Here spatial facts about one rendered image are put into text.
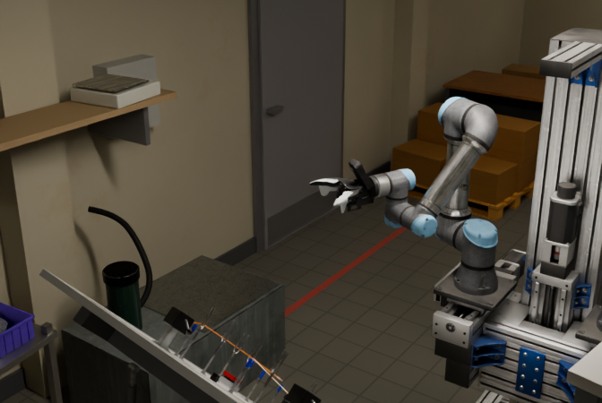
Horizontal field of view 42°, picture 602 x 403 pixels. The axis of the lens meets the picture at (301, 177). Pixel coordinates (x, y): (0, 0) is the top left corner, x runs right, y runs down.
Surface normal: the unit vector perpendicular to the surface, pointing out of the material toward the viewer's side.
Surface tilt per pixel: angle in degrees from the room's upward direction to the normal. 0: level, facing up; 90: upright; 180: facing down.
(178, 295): 0
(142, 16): 90
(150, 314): 0
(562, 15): 90
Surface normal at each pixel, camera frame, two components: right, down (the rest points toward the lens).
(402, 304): 0.00, -0.93
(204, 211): 0.82, 0.20
